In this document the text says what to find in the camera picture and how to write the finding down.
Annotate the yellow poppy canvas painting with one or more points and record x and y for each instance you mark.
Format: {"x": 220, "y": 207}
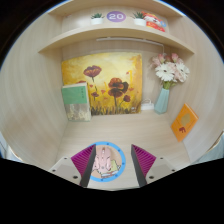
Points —
{"x": 106, "y": 73}

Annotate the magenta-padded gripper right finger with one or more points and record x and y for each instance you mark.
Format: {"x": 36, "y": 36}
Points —
{"x": 156, "y": 168}

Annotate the orange book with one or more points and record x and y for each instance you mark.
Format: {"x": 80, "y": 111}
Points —
{"x": 184, "y": 122}

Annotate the light wooden shelf board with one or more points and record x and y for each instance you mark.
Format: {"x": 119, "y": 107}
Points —
{"x": 113, "y": 33}

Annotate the white light bar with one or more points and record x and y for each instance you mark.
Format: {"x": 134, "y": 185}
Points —
{"x": 130, "y": 39}

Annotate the teal faceted vase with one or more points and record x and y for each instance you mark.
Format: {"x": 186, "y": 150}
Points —
{"x": 162, "y": 101}

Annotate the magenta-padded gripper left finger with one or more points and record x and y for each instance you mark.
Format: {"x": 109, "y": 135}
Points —
{"x": 68, "y": 168}

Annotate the green and beige book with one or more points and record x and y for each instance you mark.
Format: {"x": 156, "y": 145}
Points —
{"x": 76, "y": 100}

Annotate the round blue-rimmed cartoon mouse pad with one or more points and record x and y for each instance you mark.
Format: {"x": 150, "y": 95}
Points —
{"x": 117, "y": 165}

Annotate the pink and white flower bouquet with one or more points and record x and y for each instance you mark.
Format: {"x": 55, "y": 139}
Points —
{"x": 170, "y": 70}

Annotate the red and white cartoon toy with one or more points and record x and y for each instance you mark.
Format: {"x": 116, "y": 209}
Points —
{"x": 156, "y": 21}

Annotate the pink computer mouse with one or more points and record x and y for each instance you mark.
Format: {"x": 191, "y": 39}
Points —
{"x": 104, "y": 160}

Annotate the small white potted plant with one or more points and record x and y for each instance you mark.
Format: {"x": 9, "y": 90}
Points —
{"x": 97, "y": 20}
{"x": 139, "y": 20}

